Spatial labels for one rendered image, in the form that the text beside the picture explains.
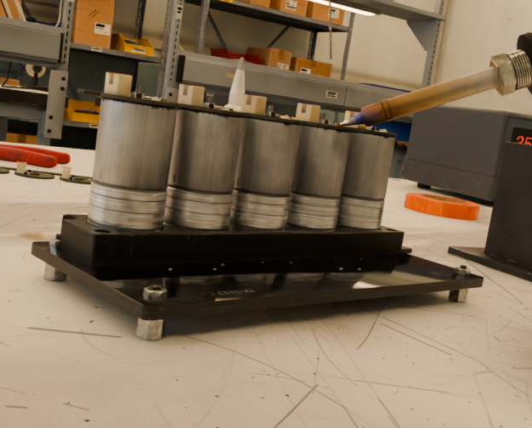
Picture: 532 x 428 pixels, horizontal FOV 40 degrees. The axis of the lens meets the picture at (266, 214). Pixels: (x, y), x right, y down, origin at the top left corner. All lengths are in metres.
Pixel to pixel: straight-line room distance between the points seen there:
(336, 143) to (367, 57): 5.82
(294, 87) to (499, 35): 3.42
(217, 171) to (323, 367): 0.08
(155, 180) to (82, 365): 0.08
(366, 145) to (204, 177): 0.08
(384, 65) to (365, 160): 5.92
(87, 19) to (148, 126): 4.24
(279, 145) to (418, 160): 0.59
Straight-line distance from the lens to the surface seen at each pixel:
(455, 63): 6.50
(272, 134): 0.26
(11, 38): 2.57
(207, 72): 2.84
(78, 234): 0.23
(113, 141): 0.23
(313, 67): 5.25
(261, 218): 0.26
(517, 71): 0.29
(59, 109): 2.65
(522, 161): 0.40
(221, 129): 0.24
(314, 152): 0.28
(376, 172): 0.30
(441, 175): 0.81
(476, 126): 0.78
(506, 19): 6.25
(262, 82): 2.96
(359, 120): 0.28
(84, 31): 4.45
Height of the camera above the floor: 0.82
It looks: 8 degrees down
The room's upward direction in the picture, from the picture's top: 8 degrees clockwise
